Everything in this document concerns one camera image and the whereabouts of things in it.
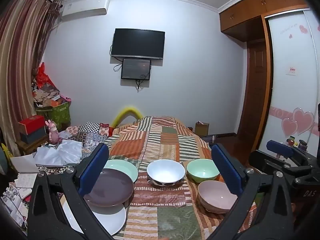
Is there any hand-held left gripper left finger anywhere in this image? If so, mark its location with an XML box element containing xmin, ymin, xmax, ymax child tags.
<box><xmin>27</xmin><ymin>143</ymin><xmax>115</xmax><ymax>240</ymax></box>

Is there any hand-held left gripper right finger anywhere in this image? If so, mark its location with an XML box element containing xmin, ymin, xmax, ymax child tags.
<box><xmin>207</xmin><ymin>143</ymin><xmax>294</xmax><ymax>240</ymax></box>

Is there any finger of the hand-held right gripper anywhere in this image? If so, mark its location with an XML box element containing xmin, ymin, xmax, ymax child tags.
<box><xmin>267</xmin><ymin>140</ymin><xmax>303</xmax><ymax>158</ymax></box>
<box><xmin>249</xmin><ymin>150</ymin><xmax>278</xmax><ymax>172</ymax></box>

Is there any purple plate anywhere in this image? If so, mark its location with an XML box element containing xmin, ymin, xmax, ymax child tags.
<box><xmin>82</xmin><ymin>168</ymin><xmax>135</xmax><ymax>207</ymax></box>

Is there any green bowl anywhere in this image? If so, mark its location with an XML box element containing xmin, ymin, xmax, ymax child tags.
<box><xmin>187</xmin><ymin>159</ymin><xmax>221</xmax><ymax>182</ymax></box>

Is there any pink bowl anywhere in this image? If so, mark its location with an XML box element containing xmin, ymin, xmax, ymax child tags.
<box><xmin>197</xmin><ymin>180</ymin><xmax>238</xmax><ymax>214</ymax></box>

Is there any green plate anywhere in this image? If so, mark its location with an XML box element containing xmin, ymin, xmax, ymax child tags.
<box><xmin>101</xmin><ymin>159</ymin><xmax>139</xmax><ymax>183</ymax></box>

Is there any white plate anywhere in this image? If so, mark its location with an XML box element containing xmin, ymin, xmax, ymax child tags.
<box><xmin>61</xmin><ymin>197</ymin><xmax>127</xmax><ymax>236</ymax></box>

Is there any white bowl with dark dots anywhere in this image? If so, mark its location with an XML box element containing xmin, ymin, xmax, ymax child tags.
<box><xmin>147</xmin><ymin>159</ymin><xmax>186</xmax><ymax>186</ymax></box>

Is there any checked patchwork quilt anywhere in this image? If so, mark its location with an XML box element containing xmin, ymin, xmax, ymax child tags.
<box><xmin>57</xmin><ymin>121</ymin><xmax>113</xmax><ymax>160</ymax></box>

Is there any white cloth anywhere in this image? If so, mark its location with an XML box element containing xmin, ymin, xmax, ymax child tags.
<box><xmin>34</xmin><ymin>140</ymin><xmax>83</xmax><ymax>167</ymax></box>

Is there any cardboard box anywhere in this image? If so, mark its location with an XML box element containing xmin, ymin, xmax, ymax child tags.
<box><xmin>195</xmin><ymin>121</ymin><xmax>210</xmax><ymax>137</ymax></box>

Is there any white sliding door with hearts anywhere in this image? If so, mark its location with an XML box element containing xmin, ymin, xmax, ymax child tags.
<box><xmin>257</xmin><ymin>7</ymin><xmax>320</xmax><ymax>153</ymax></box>

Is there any pink toy rabbit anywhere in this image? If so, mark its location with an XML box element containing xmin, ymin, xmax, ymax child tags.
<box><xmin>45</xmin><ymin>119</ymin><xmax>63</xmax><ymax>145</ymax></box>

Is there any brown wooden door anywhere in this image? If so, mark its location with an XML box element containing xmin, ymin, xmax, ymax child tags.
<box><xmin>236</xmin><ymin>40</ymin><xmax>267</xmax><ymax>152</ymax></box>

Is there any patchwork striped blanket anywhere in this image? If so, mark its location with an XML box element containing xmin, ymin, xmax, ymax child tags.
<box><xmin>82</xmin><ymin>116</ymin><xmax>258</xmax><ymax>240</ymax></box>

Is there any open notebook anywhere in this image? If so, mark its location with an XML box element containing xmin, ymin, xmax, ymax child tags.
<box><xmin>15</xmin><ymin>172</ymin><xmax>38</xmax><ymax>189</ymax></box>

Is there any green storage box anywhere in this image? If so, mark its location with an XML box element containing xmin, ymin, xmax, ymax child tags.
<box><xmin>35</xmin><ymin>101</ymin><xmax>71</xmax><ymax>128</ymax></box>

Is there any wooden nightstand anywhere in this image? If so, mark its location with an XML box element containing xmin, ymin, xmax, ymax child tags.
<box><xmin>15</xmin><ymin>135</ymin><xmax>50</xmax><ymax>155</ymax></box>

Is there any red box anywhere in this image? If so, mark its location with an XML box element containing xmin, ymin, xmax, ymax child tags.
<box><xmin>20</xmin><ymin>129</ymin><xmax>48</xmax><ymax>144</ymax></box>
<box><xmin>19</xmin><ymin>115</ymin><xmax>47</xmax><ymax>134</ymax></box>

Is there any yellow foam tube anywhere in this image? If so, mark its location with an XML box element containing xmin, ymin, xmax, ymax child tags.
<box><xmin>111</xmin><ymin>106</ymin><xmax>143</xmax><ymax>128</ymax></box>

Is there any white paper sheet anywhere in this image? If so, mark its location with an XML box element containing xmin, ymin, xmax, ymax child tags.
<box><xmin>10</xmin><ymin>154</ymin><xmax>40</xmax><ymax>174</ymax></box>

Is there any pile of paper bags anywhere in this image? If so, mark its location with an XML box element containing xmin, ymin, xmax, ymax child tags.
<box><xmin>31</xmin><ymin>77</ymin><xmax>63</xmax><ymax>108</ymax></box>

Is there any red plastic bag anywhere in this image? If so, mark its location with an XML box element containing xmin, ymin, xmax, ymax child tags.
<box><xmin>36</xmin><ymin>62</ymin><xmax>54</xmax><ymax>88</ymax></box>

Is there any striped brown curtain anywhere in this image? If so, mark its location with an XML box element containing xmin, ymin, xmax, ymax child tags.
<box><xmin>0</xmin><ymin>0</ymin><xmax>62</xmax><ymax>155</ymax></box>

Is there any orange wooden wardrobe cabinet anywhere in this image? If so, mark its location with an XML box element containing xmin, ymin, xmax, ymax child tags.
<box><xmin>218</xmin><ymin>0</ymin><xmax>316</xmax><ymax>43</ymax></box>

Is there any white air conditioner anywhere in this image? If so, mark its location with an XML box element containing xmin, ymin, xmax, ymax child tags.
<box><xmin>61</xmin><ymin>0</ymin><xmax>110</xmax><ymax>22</ymax></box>

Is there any black television cable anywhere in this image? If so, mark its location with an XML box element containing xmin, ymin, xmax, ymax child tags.
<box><xmin>109</xmin><ymin>45</ymin><xmax>123</xmax><ymax>72</ymax></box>

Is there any small wall monitor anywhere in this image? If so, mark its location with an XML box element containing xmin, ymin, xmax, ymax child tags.
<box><xmin>121</xmin><ymin>58</ymin><xmax>152</xmax><ymax>80</ymax></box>

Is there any wall television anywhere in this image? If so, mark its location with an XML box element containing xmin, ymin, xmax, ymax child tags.
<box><xmin>111</xmin><ymin>28</ymin><xmax>165</xmax><ymax>60</ymax></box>

